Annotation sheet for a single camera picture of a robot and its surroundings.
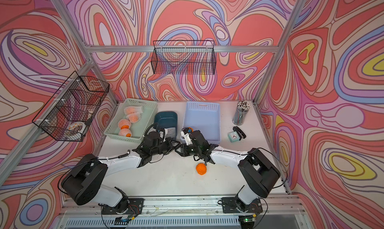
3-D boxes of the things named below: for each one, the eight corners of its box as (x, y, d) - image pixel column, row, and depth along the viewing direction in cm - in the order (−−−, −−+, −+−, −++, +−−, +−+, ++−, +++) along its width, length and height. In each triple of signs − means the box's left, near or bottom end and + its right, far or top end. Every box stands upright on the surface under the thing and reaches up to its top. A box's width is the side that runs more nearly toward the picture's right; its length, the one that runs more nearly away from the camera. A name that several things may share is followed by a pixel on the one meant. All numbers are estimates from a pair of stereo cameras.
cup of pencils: (233, 125, 106) (239, 108, 93) (231, 117, 111) (236, 100, 98) (243, 125, 106) (251, 108, 93) (241, 117, 111) (248, 100, 98)
